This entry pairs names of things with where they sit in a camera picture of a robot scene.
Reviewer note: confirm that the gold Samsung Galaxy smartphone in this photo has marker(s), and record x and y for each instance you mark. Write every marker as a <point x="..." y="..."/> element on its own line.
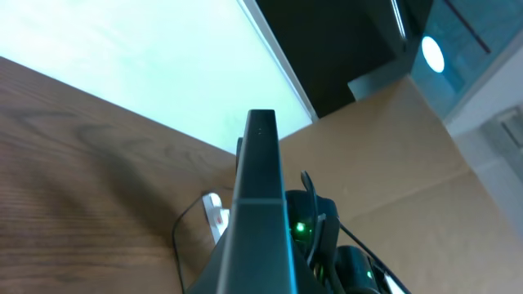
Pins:
<point x="258" y="256"/>

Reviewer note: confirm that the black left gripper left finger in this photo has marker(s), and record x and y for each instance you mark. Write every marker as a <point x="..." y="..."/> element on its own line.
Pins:
<point x="207" y="282"/>

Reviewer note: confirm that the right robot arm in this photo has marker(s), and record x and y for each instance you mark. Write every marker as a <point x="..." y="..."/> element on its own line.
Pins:
<point x="328" y="257"/>

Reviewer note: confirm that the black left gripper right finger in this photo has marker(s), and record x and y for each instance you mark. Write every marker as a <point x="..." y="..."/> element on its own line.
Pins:
<point x="306" y="282"/>

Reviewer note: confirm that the white power strip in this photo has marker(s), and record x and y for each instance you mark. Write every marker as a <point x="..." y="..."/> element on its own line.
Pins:
<point x="217" y="215"/>

